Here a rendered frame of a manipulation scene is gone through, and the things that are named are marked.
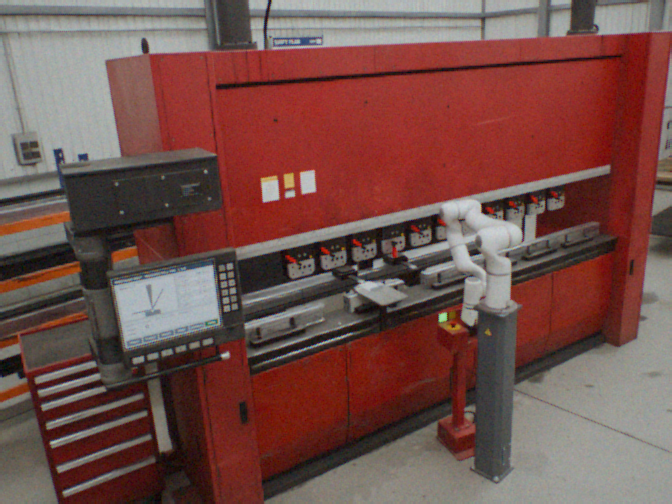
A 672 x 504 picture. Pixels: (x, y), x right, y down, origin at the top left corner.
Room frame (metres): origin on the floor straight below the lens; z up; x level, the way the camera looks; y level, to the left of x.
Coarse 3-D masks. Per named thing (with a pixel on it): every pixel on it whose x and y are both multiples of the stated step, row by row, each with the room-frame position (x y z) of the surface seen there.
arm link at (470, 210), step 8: (464, 200) 3.07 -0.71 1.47; (472, 200) 3.07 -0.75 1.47; (464, 208) 3.02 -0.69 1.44; (472, 208) 2.96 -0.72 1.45; (480, 208) 3.02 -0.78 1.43; (464, 216) 3.03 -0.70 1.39; (472, 216) 2.88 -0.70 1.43; (480, 216) 2.85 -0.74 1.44; (472, 224) 2.85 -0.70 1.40; (480, 224) 2.81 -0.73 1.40; (488, 224) 2.79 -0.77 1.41; (496, 224) 2.78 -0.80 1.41; (504, 224) 2.73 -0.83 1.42; (512, 224) 2.72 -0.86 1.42; (512, 232) 2.66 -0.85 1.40; (520, 232) 2.68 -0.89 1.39; (512, 240) 2.65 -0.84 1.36; (520, 240) 2.67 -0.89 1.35
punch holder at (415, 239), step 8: (424, 216) 3.26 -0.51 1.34; (408, 224) 3.22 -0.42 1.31; (416, 224) 3.22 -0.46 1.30; (424, 224) 3.25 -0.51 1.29; (408, 232) 3.22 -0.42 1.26; (416, 232) 3.22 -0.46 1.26; (424, 232) 3.25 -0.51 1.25; (408, 240) 3.23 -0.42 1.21; (416, 240) 3.22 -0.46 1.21; (424, 240) 3.25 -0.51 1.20
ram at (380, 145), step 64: (576, 64) 3.91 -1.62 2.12; (256, 128) 2.74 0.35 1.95; (320, 128) 2.91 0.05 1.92; (384, 128) 3.12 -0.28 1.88; (448, 128) 3.35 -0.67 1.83; (512, 128) 3.62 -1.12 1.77; (576, 128) 3.94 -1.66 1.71; (256, 192) 2.72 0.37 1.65; (320, 192) 2.90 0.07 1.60; (384, 192) 3.11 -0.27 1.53; (448, 192) 3.35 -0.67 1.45; (512, 192) 3.63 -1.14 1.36
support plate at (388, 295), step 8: (360, 288) 3.04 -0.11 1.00; (384, 288) 3.02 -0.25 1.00; (392, 288) 3.01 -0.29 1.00; (368, 296) 2.92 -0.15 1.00; (376, 296) 2.91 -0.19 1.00; (384, 296) 2.90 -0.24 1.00; (392, 296) 2.90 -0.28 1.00; (400, 296) 2.89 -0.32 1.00; (408, 296) 2.89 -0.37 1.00; (384, 304) 2.80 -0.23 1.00
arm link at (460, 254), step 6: (456, 246) 3.05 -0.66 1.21; (462, 246) 3.04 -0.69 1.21; (456, 252) 3.03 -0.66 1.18; (462, 252) 3.02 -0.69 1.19; (456, 258) 3.02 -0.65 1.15; (462, 258) 3.00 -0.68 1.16; (468, 258) 3.01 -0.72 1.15; (456, 264) 3.01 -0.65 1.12; (462, 264) 2.98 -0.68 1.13; (468, 264) 2.98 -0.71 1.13; (474, 264) 2.99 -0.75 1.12; (462, 270) 2.99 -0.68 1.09; (468, 270) 2.99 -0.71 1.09; (474, 270) 2.99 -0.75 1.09; (480, 270) 2.98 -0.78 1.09; (480, 276) 2.98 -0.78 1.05
